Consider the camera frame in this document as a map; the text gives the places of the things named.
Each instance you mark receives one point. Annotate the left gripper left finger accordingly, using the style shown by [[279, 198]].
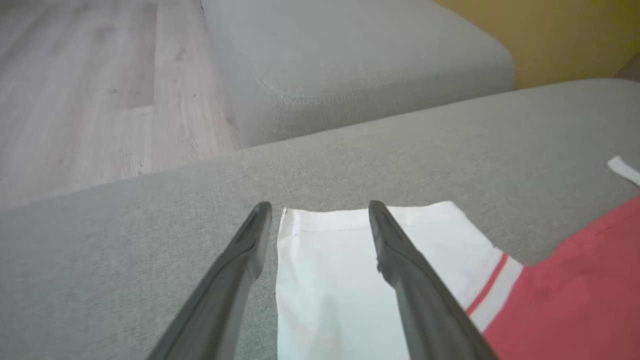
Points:
[[225, 300]]

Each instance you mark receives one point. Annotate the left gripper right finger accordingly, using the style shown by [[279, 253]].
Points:
[[430, 320]]

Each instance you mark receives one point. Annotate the red shirt with white sleeve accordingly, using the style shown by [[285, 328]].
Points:
[[330, 300]]

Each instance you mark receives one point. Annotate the wide grey sofa chaise cushion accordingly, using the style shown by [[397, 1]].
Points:
[[125, 250]]

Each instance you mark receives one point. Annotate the grey fabric sofa seat cushion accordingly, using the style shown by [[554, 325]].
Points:
[[350, 60]]

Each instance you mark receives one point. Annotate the large yellow sofa backrest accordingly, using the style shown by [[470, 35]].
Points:
[[550, 40]]

